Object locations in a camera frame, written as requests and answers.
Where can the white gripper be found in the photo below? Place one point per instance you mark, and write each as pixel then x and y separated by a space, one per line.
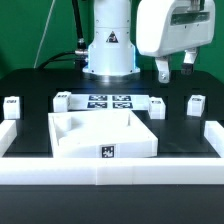
pixel 165 27

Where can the white square table top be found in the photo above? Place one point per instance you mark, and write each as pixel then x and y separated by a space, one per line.
pixel 114 133

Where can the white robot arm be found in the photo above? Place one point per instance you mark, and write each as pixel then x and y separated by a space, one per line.
pixel 111 57

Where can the white marker plate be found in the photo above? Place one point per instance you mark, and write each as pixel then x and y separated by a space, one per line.
pixel 102 101

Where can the white U-shaped obstacle fence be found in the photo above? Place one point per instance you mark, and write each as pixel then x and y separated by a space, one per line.
pixel 50 171

